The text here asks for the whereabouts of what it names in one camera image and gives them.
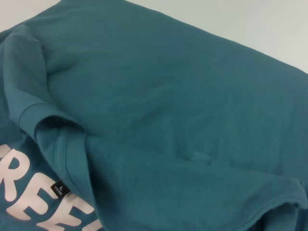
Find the teal blue shirt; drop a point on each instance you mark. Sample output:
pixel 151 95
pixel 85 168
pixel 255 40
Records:
pixel 144 120

